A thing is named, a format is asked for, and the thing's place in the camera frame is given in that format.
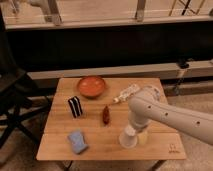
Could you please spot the dark red chili pepper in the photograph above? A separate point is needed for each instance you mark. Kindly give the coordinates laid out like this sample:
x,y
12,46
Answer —
x,y
106,115

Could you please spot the black and white striped eraser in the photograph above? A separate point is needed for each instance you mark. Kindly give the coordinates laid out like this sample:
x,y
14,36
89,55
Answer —
x,y
75,106

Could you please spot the black chair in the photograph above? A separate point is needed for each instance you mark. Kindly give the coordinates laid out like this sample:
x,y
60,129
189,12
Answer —
x,y
14,83

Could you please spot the blue sponge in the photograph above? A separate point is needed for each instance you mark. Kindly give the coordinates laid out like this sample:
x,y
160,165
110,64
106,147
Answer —
x,y
77,140

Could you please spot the orange bowl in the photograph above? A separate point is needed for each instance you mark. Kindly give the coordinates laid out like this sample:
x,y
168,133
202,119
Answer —
x,y
91,86

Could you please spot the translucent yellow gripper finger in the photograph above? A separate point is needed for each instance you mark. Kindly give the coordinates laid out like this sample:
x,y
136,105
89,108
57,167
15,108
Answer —
x,y
142,137

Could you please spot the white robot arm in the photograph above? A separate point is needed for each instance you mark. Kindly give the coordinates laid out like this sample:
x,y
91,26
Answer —
x,y
145,106

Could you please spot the wooden folding table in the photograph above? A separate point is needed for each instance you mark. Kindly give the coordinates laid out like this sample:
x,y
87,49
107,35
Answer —
x,y
163,142

